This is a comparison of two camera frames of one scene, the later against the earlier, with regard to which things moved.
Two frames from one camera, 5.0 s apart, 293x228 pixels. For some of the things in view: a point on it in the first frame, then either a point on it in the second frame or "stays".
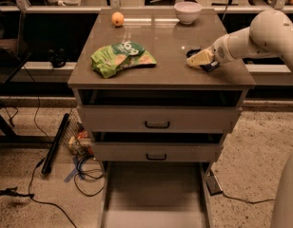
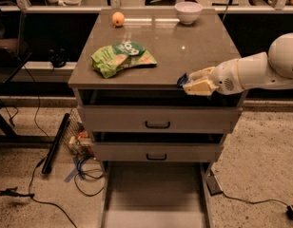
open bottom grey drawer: (155, 195) stays
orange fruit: (117, 18) stays
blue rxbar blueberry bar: (207, 66) → (183, 80)
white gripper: (218, 52) → (224, 77)
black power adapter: (213, 184) stays
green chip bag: (107, 60) stays
